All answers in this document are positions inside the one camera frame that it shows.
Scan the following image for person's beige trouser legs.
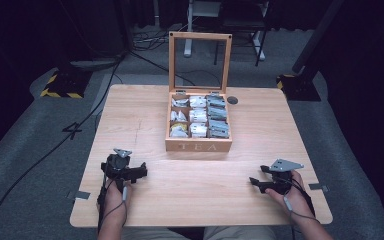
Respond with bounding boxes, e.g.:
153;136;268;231
121;225;278;240

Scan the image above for white desk frame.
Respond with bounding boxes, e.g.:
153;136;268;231
182;0;268;62

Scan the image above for group of white tea bags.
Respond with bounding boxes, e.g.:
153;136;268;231
170;97;190;138

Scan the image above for row of white tea packets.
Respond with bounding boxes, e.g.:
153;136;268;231
188;95;209;138

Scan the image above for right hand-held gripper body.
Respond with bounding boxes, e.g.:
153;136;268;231
263;158;305;196

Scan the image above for black slanted stand pole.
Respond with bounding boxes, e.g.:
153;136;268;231
291;0;347;75

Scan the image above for wooden tea box with lid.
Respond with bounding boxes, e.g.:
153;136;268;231
164;31;233;153

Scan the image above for long black floor cable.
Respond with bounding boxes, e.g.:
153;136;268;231
0;49;128;240

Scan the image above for bundle of floor cables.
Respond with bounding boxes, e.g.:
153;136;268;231
131;28;170;53

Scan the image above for row of grey tea packets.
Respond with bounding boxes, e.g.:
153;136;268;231
206;93;231;139

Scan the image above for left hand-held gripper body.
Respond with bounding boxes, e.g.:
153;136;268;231
100;148;138;190

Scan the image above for grey tape strip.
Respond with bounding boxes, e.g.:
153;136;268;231
67;190;92;201
308;182;330;193

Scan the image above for person's left hand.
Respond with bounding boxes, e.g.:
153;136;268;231
103;179;133;222

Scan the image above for person's right hand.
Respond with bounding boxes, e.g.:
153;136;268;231
265;169;311;218

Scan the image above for yellow black striped stand base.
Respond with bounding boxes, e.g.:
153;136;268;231
39;68;93;100
275;73;322;102

